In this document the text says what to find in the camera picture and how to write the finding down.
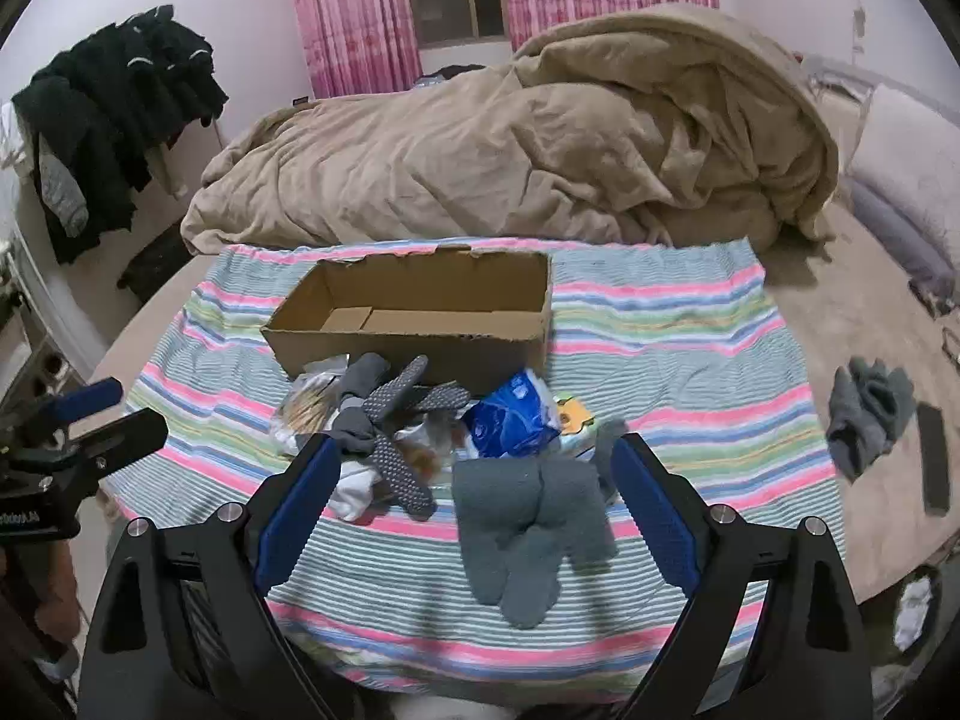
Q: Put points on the beige duvet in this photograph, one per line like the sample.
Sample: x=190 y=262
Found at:
x=487 y=150

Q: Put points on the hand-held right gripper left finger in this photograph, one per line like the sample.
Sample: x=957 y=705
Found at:
x=296 y=510

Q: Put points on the clear snack bag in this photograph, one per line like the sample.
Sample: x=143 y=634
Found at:
x=420 y=454

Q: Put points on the pale pillow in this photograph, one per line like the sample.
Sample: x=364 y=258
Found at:
x=907 y=157

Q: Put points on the dark cloth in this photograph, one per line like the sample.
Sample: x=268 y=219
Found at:
x=450 y=75

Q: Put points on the person's left forearm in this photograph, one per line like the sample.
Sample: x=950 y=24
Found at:
x=52 y=600

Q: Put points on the black hanging clothes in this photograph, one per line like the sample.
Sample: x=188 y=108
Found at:
x=120 y=90

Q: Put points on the grey fuzzy sock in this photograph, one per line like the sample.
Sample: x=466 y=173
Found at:
x=577 y=510
x=495 y=532

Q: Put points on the black remote control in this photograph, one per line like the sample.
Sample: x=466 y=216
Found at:
x=934 y=457

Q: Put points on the beige striped packet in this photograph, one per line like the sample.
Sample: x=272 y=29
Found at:
x=300 y=405

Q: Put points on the pastel striped towel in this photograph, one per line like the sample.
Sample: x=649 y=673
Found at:
x=675 y=330

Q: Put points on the cardboard box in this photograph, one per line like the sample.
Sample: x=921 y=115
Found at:
x=420 y=349

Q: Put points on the grey crumpled cloth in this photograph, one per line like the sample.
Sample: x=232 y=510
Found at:
x=870 y=412

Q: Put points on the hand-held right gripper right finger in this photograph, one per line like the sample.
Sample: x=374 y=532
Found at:
x=656 y=517

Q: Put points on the grey-blue pillow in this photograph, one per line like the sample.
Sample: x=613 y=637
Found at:
x=900 y=240

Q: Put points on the dark bin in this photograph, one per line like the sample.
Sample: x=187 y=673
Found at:
x=877 y=637

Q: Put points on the grey dotted non-slip socks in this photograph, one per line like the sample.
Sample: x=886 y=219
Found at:
x=375 y=405

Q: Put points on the beige round bed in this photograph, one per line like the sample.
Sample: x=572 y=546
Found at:
x=825 y=300

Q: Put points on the grey garment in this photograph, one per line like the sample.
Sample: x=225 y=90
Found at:
x=64 y=195

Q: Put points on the white crumpled paper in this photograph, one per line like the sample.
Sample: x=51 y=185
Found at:
x=913 y=607

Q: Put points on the white sock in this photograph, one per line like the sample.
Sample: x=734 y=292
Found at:
x=360 y=491

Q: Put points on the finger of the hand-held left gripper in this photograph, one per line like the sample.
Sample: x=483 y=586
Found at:
x=124 y=435
x=82 y=395

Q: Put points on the blue plastic packet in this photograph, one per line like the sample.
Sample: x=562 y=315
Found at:
x=506 y=416

